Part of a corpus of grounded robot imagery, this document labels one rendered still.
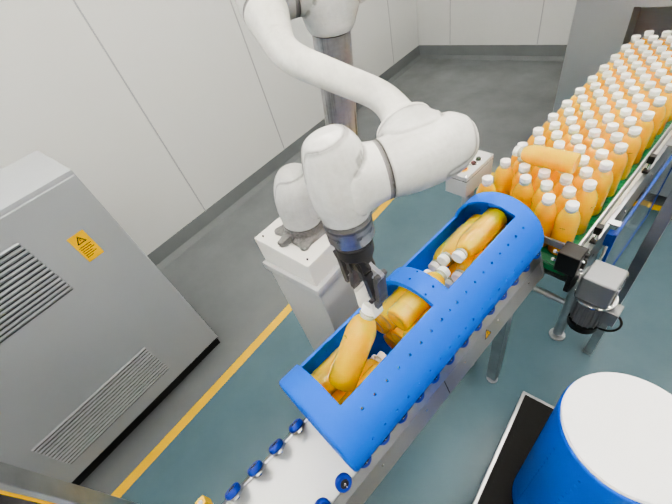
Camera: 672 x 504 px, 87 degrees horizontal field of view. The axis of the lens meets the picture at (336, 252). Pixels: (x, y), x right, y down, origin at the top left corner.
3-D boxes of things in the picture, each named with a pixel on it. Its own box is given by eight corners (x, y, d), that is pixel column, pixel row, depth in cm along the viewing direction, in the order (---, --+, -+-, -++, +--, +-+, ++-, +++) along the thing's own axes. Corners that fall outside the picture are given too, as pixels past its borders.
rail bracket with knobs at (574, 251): (546, 269, 128) (552, 249, 120) (555, 257, 130) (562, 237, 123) (575, 282, 121) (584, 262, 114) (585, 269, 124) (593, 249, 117)
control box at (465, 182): (445, 191, 154) (445, 171, 147) (471, 167, 162) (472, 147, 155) (465, 198, 148) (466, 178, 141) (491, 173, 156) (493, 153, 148)
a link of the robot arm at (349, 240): (345, 238, 58) (352, 262, 62) (382, 208, 61) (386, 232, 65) (310, 219, 64) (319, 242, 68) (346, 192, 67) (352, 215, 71)
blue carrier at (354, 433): (297, 408, 107) (263, 365, 87) (462, 239, 140) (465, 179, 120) (364, 485, 90) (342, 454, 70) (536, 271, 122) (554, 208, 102)
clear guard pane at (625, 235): (579, 312, 160) (614, 235, 126) (646, 214, 188) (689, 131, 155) (580, 312, 159) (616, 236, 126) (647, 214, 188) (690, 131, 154)
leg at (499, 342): (484, 378, 193) (494, 314, 149) (490, 371, 195) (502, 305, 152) (494, 385, 190) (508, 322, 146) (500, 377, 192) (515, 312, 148)
